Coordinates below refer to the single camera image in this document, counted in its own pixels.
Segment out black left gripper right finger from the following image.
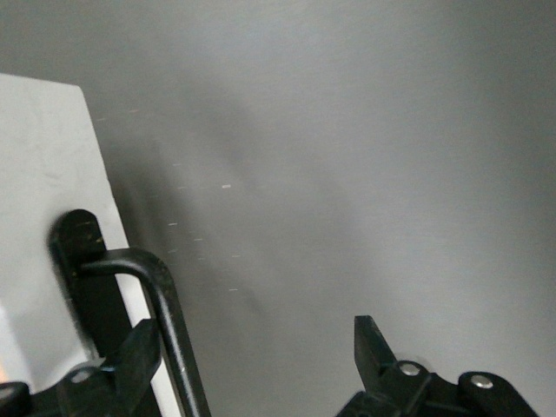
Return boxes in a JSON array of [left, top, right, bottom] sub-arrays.
[[338, 314, 539, 417]]

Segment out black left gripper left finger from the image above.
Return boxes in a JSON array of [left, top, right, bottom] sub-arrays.
[[0, 319, 162, 417]]

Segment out black metal drawer handle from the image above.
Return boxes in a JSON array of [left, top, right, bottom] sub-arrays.
[[49, 208, 213, 417]]

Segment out white-fronted wooden drawer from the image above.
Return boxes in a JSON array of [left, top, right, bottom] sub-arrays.
[[0, 73, 180, 417]]

